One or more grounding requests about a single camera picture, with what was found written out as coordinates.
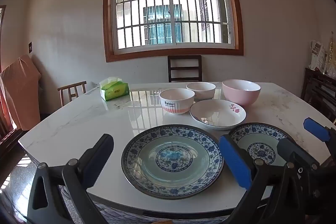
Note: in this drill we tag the barred window wooden frame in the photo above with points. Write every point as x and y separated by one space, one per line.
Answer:
136 29

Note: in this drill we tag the green tissue pack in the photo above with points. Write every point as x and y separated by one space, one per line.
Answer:
112 88

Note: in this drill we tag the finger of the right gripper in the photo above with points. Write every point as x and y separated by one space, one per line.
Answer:
292 152
324 134

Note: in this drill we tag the large blue patterned plate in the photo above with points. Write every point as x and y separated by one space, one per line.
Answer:
172 161

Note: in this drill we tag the small blue patterned plate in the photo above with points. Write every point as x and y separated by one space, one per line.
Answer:
260 141

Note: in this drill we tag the snack bags on cabinet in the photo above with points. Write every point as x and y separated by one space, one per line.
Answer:
323 59

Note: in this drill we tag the light wooden chair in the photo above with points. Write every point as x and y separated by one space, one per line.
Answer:
72 91

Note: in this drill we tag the white bowl blue print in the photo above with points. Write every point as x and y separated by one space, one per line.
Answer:
202 90

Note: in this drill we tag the white bowl pink stripe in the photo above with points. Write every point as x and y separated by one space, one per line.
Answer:
177 101

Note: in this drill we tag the orange covered furniture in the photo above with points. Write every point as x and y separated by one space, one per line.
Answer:
20 89

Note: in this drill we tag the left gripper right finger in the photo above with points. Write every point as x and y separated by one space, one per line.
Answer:
254 178

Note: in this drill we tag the dark wooden chair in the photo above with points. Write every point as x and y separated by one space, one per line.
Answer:
196 68

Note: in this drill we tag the black wall switch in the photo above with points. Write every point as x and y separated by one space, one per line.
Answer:
30 47

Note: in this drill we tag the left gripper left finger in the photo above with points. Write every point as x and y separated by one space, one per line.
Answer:
46 204

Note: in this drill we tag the side window wooden frame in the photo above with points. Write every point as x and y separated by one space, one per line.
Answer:
2 13

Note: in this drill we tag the wooden chair lower left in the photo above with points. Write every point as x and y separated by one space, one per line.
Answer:
11 152

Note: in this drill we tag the large pink bowl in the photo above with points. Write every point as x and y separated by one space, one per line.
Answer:
242 92

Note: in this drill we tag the white floral shallow plate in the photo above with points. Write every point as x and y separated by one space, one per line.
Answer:
218 114

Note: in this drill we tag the dark wooden side cabinet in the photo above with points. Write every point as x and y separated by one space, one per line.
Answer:
318 90

